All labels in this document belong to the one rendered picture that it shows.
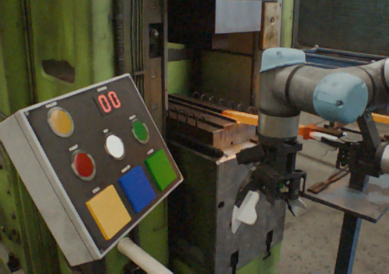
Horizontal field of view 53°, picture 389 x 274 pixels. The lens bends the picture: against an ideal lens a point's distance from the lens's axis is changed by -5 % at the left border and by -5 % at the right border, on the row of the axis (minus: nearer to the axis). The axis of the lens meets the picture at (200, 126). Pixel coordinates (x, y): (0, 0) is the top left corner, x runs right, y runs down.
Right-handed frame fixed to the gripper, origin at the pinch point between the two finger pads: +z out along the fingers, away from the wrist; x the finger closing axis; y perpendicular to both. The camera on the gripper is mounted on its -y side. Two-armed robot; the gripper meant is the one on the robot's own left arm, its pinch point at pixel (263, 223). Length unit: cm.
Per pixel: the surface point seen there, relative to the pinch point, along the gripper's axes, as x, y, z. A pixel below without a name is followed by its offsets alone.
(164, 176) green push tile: -15.1, -16.7, -6.2
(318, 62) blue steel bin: 301, -321, 33
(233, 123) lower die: 18.7, -45.4, -5.5
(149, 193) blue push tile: -20.2, -11.6, -5.6
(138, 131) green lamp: -19.1, -21.1, -15.8
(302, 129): 27.6, -23.2, -9.4
